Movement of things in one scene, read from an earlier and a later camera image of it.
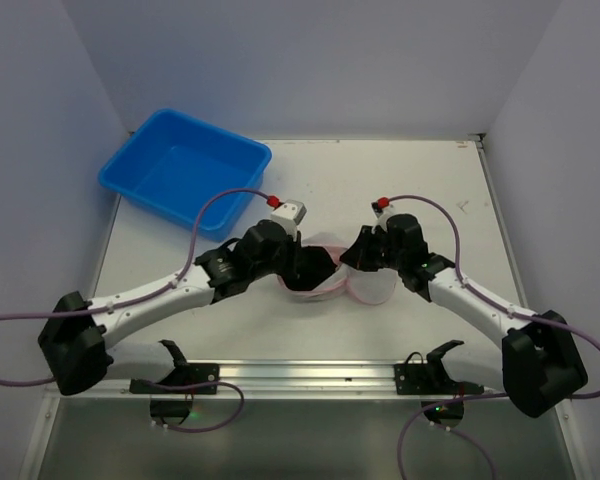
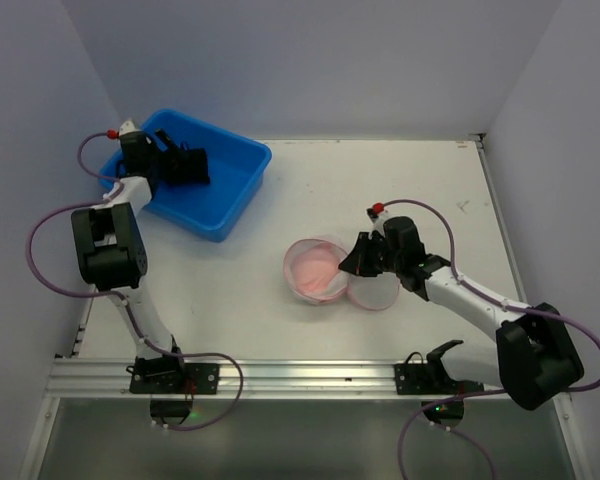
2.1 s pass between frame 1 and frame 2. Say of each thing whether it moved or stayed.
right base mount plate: stayed
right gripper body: stayed
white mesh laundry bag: stayed
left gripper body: moved
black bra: moved
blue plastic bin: stayed
